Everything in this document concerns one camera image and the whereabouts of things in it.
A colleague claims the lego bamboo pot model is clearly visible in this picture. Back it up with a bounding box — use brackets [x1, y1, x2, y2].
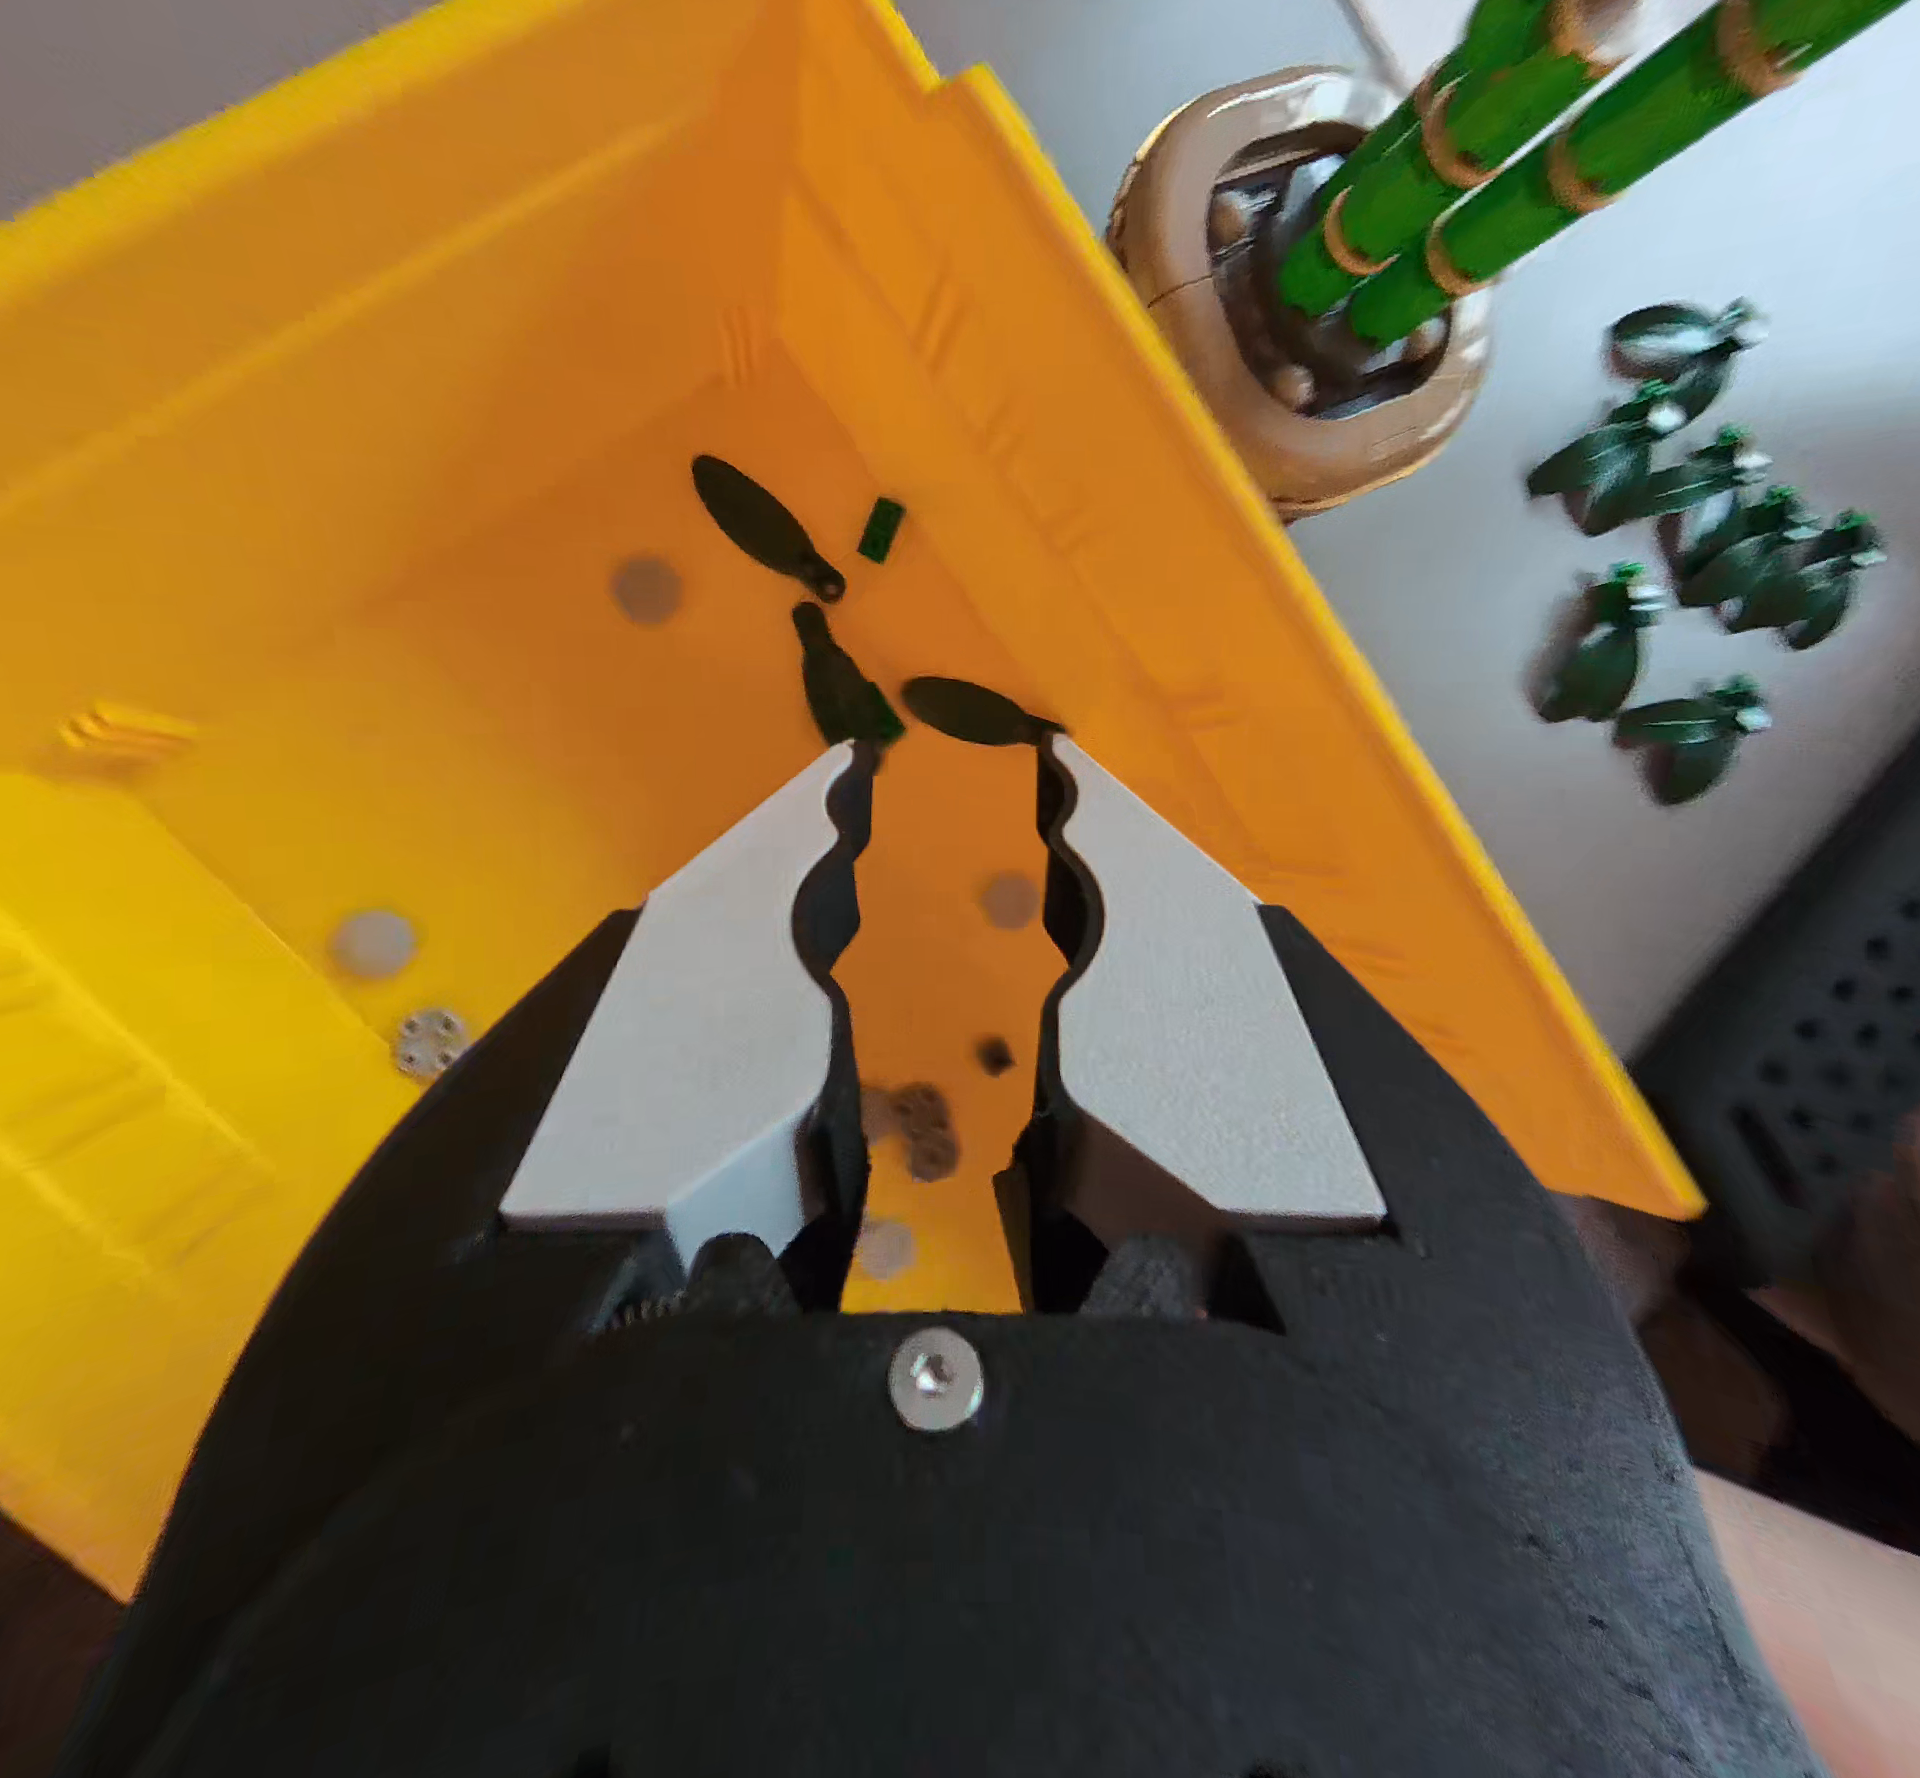
[1106, 0, 1920, 522]

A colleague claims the grey lego piece cluster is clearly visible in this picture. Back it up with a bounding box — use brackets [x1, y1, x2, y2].
[862, 1080, 964, 1184]

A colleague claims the pile of lego leaf clusters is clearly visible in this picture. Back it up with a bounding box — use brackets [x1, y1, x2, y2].
[1522, 297, 1892, 808]

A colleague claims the yellow plastic bin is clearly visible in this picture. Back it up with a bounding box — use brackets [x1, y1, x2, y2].
[0, 0, 1710, 1603]

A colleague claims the person's leg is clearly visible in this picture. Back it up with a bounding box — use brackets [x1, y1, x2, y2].
[1695, 1471, 1920, 1778]

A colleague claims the dark green lego leaf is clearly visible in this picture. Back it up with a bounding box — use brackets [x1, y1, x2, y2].
[691, 454, 851, 605]
[899, 675, 1069, 752]
[792, 602, 908, 750]

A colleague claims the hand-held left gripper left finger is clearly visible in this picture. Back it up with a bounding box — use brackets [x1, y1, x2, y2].
[500, 739, 884, 1313]

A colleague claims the black mesh chair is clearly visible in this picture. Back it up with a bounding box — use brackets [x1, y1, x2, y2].
[1631, 743, 1920, 1247]

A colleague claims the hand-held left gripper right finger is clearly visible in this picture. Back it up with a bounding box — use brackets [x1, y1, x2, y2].
[994, 733, 1392, 1313]

